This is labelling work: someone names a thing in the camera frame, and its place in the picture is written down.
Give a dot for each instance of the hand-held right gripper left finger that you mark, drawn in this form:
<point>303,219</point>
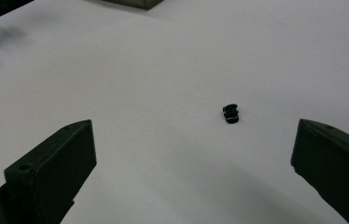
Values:
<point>54,168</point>

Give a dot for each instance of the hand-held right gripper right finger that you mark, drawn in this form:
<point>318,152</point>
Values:
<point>337,168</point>

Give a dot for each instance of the small black plastic clip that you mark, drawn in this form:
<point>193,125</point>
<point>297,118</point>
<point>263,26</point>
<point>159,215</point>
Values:
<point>231,114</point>

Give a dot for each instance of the clear smoky plastic organizer box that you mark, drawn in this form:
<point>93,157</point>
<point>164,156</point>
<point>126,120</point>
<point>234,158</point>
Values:
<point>135,3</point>

